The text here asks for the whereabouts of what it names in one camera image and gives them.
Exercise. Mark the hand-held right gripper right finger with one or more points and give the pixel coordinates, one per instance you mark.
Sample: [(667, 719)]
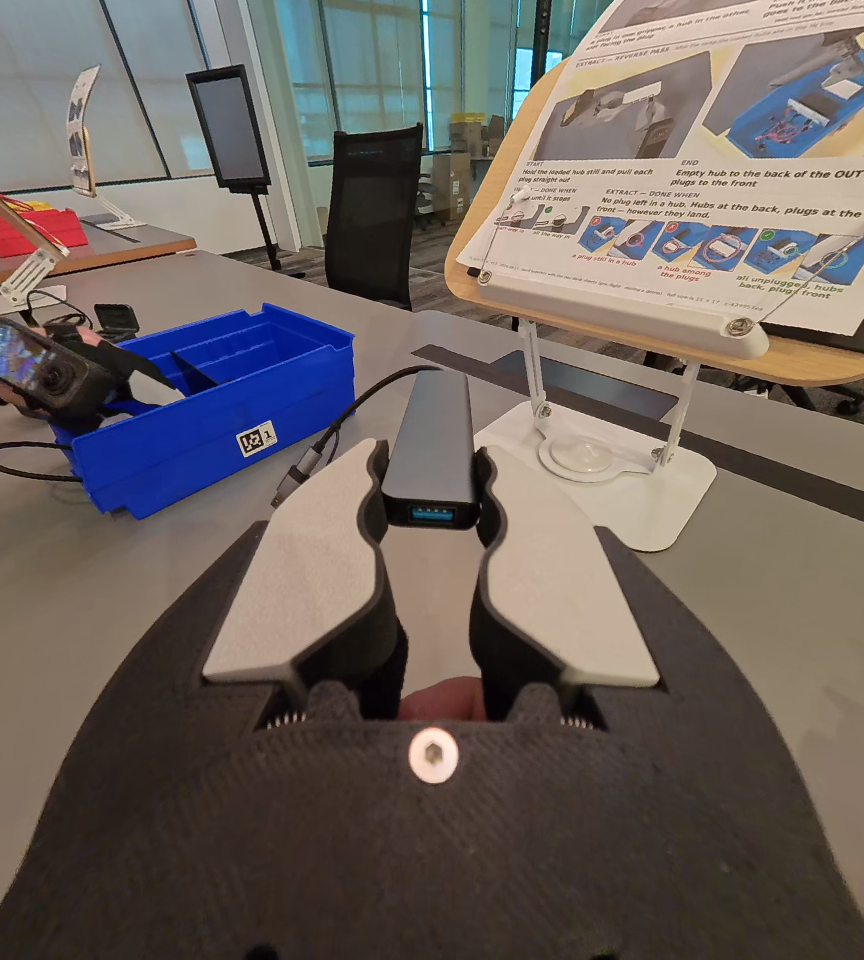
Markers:
[(559, 592)]

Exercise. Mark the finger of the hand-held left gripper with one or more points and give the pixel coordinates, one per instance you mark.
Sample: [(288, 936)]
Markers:
[(143, 390), (113, 424)]

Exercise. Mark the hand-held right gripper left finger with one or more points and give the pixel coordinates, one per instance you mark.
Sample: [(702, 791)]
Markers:
[(304, 585)]

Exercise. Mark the blue plastic bin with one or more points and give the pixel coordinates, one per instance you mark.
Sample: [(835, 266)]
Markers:
[(199, 442)]

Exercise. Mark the grey usb hub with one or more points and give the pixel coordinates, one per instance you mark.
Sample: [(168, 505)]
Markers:
[(432, 442)]

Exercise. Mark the small black device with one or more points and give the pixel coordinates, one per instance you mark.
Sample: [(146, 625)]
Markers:
[(117, 319)]

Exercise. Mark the wooden document stand white base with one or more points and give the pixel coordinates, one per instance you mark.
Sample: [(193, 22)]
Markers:
[(27, 274)]

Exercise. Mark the instruction sheet on wooden stand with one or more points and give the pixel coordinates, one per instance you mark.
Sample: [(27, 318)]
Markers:
[(627, 510)]

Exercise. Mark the red plastic bin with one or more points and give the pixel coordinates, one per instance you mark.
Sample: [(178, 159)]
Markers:
[(27, 232)]

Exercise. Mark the desk with wooden edge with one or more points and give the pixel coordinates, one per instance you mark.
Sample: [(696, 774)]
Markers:
[(139, 247)]

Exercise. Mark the white stand with leaflet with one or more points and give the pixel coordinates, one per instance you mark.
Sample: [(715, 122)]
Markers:
[(83, 127)]

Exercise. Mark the black display on stand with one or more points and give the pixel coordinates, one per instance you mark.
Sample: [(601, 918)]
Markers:
[(226, 127)]

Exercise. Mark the black mesh office chair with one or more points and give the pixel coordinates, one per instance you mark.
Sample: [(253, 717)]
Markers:
[(372, 217)]

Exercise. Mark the stack of cardboard boxes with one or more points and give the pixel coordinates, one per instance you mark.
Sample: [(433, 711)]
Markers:
[(451, 180)]

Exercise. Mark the printed instruction sheet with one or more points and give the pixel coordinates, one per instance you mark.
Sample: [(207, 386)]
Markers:
[(702, 187)]

